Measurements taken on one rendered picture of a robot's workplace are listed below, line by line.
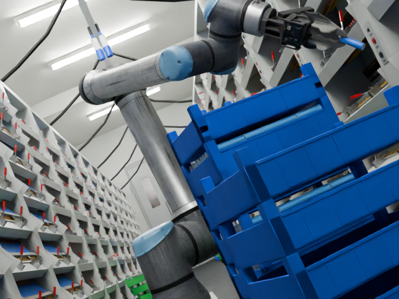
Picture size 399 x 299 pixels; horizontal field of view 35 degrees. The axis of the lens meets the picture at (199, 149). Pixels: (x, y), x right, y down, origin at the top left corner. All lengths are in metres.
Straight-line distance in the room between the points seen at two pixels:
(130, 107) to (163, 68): 0.50
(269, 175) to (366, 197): 0.15
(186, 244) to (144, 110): 0.48
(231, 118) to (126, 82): 0.68
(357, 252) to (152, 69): 1.00
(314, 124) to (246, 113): 0.15
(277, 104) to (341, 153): 0.40
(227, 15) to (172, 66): 0.20
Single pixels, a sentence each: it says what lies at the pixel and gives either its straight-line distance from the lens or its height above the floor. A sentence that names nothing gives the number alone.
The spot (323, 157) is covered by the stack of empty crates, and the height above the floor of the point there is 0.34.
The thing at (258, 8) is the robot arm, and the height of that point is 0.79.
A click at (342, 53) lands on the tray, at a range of 2.06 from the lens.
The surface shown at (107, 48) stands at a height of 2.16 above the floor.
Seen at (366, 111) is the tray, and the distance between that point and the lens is 2.08.
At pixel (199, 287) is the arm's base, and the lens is 2.03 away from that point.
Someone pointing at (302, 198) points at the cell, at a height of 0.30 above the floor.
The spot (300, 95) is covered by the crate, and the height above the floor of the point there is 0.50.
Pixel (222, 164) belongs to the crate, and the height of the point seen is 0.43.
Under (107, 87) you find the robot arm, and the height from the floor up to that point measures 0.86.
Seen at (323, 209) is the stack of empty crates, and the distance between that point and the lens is 0.91.
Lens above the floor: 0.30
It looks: 8 degrees up
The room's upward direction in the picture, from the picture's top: 25 degrees counter-clockwise
